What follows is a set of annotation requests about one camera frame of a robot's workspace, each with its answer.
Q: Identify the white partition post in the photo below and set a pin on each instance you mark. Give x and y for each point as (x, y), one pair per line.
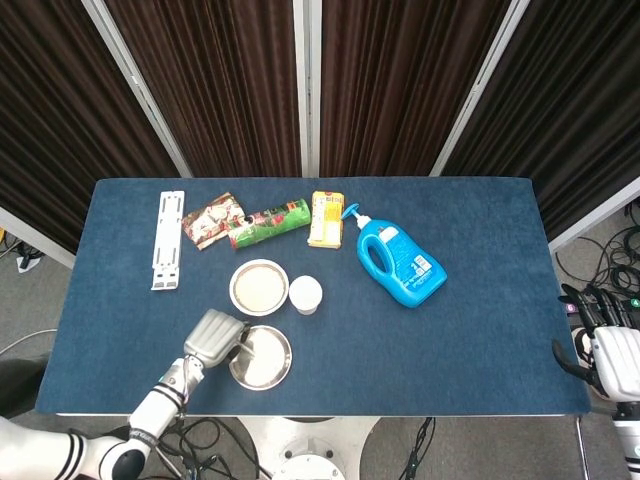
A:
(480, 85)
(135, 85)
(307, 85)

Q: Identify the round metal plate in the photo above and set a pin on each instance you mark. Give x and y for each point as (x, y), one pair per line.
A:
(267, 360)

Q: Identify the green cylindrical snack can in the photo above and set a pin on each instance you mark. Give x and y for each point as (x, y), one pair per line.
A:
(270, 225)

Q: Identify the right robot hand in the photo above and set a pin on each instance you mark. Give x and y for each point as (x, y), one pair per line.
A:
(617, 365)

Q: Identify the white plastic bracket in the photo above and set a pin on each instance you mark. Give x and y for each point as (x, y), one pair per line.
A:
(167, 240)

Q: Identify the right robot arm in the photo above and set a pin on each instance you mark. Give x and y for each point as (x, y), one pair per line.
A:
(627, 445)

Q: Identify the metal bowl with white granules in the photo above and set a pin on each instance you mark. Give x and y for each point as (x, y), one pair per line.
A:
(260, 287)

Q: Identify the dark brown curtain panel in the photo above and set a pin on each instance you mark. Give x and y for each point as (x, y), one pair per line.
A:
(215, 85)
(400, 85)
(575, 110)
(50, 125)

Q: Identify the red snack bag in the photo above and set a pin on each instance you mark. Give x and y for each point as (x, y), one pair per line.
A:
(207, 222)

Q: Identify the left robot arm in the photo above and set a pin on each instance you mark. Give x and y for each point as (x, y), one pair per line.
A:
(150, 410)

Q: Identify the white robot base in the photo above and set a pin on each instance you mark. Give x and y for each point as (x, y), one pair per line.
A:
(305, 445)

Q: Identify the blue detergent bottle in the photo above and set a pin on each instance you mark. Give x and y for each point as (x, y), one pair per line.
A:
(410, 275)

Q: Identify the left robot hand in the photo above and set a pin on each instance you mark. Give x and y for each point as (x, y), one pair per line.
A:
(212, 340)

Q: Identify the blue table mat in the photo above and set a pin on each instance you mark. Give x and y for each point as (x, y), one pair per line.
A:
(450, 350)

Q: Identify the black device with coloured labels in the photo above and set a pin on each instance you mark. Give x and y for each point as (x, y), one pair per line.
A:
(632, 310)

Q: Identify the white partition rail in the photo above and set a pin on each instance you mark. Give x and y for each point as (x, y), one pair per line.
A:
(35, 235)
(595, 215)

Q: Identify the yellow carton box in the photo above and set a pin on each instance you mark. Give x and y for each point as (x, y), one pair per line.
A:
(326, 220)

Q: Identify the white paper cup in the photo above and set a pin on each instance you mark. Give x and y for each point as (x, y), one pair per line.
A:
(305, 294)

